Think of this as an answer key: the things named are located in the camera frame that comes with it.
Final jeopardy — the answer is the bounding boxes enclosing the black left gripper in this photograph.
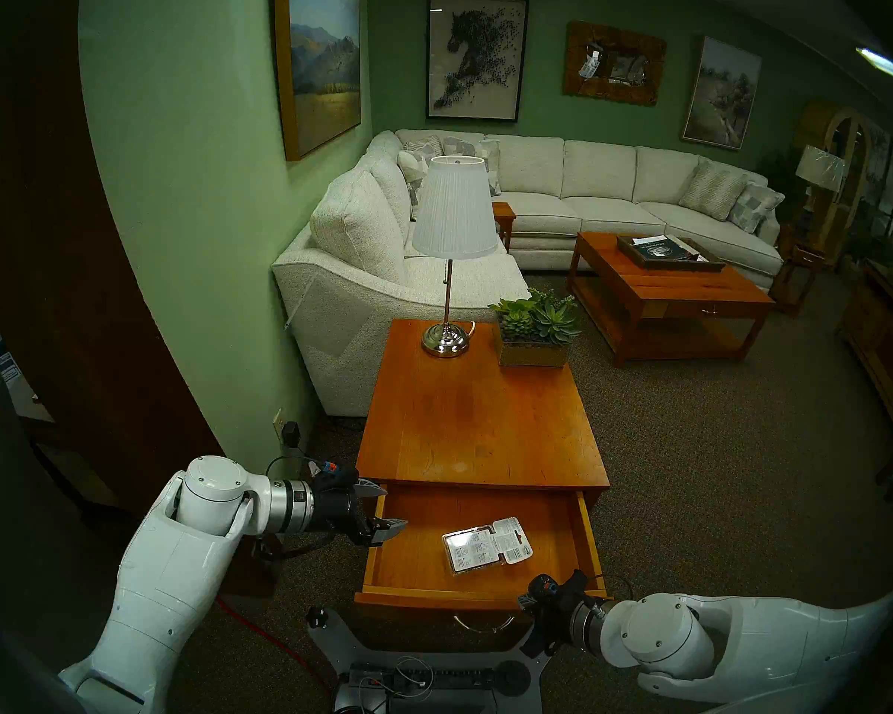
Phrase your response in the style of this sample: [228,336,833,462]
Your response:
[313,478,410,548]

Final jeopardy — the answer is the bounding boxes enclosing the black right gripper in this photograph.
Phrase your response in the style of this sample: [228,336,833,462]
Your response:
[522,570,591,658]

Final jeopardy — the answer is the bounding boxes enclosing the wooden end table drawer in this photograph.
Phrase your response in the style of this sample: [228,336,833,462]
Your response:
[353,486,615,635]

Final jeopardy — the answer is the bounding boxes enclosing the clear plastic blister pack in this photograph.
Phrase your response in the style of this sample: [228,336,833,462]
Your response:
[441,517,534,574]

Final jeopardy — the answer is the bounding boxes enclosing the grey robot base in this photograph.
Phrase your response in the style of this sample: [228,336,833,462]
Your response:
[305,607,572,714]

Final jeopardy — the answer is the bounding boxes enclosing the black power strip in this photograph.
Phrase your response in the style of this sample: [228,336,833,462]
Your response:
[350,664,496,691]

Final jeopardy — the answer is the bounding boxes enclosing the orange wooden end table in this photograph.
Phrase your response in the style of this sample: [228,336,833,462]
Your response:
[356,318,611,512]

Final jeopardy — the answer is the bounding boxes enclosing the succulent planter box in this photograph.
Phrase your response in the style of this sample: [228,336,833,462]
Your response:
[489,287,583,369]

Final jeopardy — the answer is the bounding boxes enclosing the white shade chrome table lamp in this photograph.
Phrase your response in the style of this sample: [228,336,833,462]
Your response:
[412,155,498,359]

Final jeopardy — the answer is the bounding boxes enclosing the small wooden side table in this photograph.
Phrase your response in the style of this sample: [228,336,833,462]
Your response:
[491,202,516,254]
[770,225,827,319]

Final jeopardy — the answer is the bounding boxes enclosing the wooden coffee table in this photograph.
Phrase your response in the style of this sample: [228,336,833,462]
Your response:
[567,231,778,367]

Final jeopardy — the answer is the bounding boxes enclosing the grey patterned throw pillow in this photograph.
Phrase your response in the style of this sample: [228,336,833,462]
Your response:
[443,136,501,196]
[728,181,786,235]

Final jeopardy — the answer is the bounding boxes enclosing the dark hardcover book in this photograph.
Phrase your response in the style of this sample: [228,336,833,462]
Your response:
[635,237,697,261]

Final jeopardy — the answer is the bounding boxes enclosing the dark wooden serving tray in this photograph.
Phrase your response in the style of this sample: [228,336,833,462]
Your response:
[615,234,727,273]

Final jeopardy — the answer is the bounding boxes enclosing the cream sectional sofa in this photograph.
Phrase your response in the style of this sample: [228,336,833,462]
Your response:
[272,129,786,417]

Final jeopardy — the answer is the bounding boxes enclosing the labelled cardboard box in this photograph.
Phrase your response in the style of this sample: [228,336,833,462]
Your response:
[0,352,53,423]

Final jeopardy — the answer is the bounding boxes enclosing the wooden sideboard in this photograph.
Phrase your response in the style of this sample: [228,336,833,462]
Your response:
[837,259,893,442]

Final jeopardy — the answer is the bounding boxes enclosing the framed mountain landscape painting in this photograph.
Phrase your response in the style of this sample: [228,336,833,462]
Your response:
[272,0,363,161]

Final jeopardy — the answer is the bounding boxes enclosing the black framed horse artwork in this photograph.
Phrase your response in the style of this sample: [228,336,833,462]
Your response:
[426,0,530,123]

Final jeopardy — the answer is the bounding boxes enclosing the rustic wood framed mirror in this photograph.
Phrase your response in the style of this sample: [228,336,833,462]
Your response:
[563,21,668,107]

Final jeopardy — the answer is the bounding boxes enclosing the dark green floor plant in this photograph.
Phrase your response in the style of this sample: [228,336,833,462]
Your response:
[759,147,806,224]

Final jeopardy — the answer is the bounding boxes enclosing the wrapped shade table lamp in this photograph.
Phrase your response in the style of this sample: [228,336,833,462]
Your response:
[795,145,845,237]

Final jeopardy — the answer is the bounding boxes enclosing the framed tree landscape painting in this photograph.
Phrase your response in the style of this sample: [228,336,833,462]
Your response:
[681,36,764,152]

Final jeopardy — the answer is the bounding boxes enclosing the arched wooden cabinet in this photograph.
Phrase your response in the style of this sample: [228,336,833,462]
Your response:
[793,99,871,267]

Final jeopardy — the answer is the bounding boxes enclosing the fluorescent ceiling light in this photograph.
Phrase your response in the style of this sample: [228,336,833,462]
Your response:
[856,45,893,85]

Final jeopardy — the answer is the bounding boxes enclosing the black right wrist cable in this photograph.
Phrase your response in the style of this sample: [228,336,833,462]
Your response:
[588,571,635,602]

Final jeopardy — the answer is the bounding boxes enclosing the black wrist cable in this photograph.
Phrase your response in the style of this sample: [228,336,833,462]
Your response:
[588,571,635,602]
[255,454,339,562]

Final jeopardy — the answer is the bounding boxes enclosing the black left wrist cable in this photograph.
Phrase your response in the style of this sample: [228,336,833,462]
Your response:
[255,454,339,562]

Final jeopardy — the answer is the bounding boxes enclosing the white wire loop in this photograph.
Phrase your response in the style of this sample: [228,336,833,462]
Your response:
[393,655,434,698]

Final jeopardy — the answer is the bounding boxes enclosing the red floor cable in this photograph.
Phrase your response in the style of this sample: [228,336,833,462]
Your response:
[216,597,332,691]

